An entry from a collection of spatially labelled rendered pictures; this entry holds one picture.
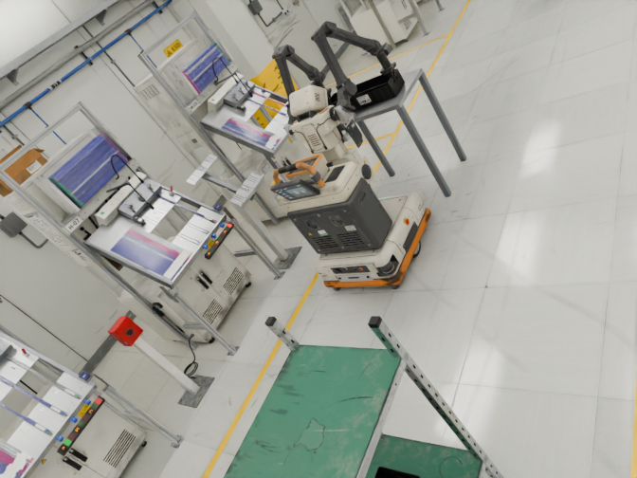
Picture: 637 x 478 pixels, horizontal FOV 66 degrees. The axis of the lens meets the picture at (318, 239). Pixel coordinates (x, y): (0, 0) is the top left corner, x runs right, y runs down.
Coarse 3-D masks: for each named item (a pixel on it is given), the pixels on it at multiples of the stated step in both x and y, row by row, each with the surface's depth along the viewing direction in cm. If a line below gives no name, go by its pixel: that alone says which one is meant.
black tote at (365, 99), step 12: (396, 72) 324; (360, 84) 347; (372, 84) 343; (384, 84) 318; (396, 84) 322; (336, 96) 364; (360, 96) 333; (372, 96) 329; (384, 96) 325; (360, 108) 341
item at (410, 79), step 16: (416, 80) 329; (400, 96) 319; (432, 96) 343; (368, 112) 330; (384, 112) 320; (400, 112) 314; (448, 128) 356; (416, 144) 328; (384, 160) 408; (432, 160) 335; (464, 160) 371; (448, 192) 347
